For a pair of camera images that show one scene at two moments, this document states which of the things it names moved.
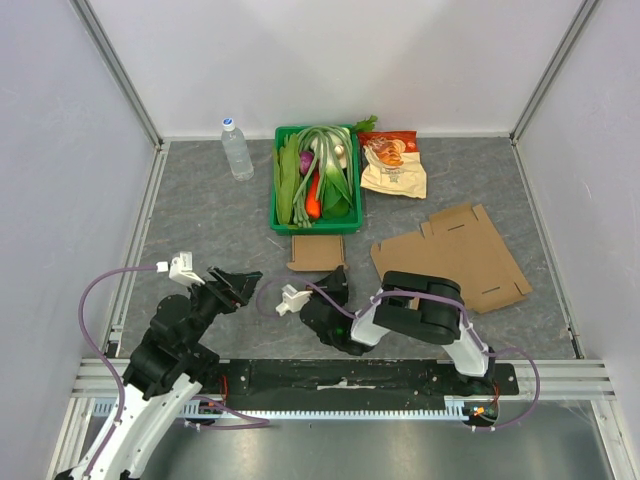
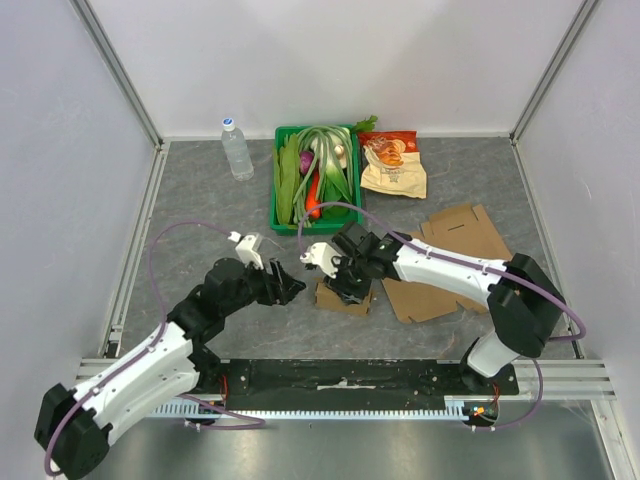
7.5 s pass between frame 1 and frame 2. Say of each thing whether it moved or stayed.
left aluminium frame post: stayed
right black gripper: moved
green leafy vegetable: stayed
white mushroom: stayed
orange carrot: stayed
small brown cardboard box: moved
